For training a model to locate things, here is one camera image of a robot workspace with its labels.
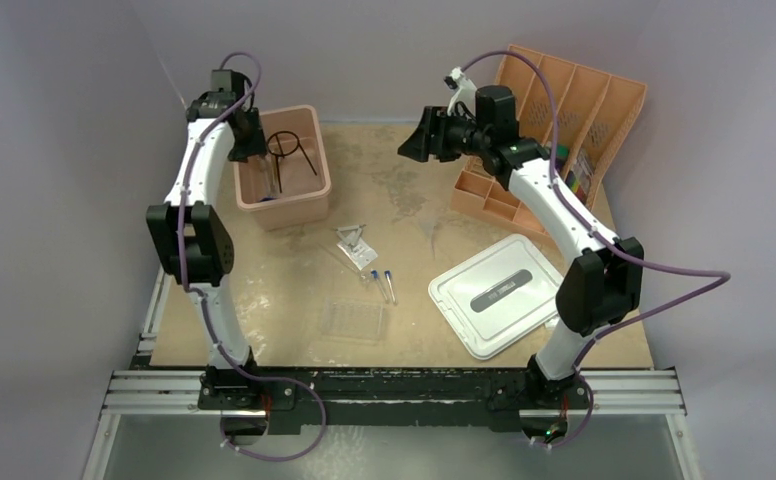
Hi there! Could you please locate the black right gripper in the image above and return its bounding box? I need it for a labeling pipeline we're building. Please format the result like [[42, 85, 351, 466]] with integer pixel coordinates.
[[400, 107, 492, 164]]

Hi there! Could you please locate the black wire tripod ring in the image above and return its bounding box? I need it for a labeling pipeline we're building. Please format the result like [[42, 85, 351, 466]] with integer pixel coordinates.
[[266, 131, 318, 195]]

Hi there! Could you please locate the clay pipe triangle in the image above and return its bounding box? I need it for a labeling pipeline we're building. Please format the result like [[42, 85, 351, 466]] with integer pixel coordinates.
[[335, 224, 366, 250]]

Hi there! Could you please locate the white paper packet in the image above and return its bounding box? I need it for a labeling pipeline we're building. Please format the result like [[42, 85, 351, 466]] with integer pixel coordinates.
[[336, 238, 378, 271]]

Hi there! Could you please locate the graduated cylinder blue base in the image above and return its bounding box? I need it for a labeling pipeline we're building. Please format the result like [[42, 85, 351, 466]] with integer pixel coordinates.
[[260, 155, 282, 202]]

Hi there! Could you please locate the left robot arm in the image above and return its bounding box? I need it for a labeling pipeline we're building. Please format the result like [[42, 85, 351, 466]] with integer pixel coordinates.
[[145, 68, 267, 409]]

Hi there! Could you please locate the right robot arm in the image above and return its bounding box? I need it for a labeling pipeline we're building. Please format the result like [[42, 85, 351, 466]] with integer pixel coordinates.
[[397, 85, 644, 407]]

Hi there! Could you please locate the pink plastic bin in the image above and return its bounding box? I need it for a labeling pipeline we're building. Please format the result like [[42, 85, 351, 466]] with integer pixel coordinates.
[[234, 105, 332, 231]]

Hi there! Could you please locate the clear plastic funnel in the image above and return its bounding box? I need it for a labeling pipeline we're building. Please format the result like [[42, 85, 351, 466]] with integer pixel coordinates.
[[417, 210, 446, 258]]

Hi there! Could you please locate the pink four-slot file organizer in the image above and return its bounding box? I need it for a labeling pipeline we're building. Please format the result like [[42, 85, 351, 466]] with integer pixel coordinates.
[[450, 45, 648, 244]]

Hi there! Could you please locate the white plastic lid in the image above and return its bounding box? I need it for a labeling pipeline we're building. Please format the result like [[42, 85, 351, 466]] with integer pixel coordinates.
[[428, 234, 563, 361]]

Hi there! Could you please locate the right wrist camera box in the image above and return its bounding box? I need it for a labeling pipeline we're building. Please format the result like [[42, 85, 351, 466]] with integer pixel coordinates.
[[444, 67, 477, 94]]

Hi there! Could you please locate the aluminium frame rail base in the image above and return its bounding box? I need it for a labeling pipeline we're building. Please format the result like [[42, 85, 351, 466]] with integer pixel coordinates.
[[79, 117, 704, 480]]

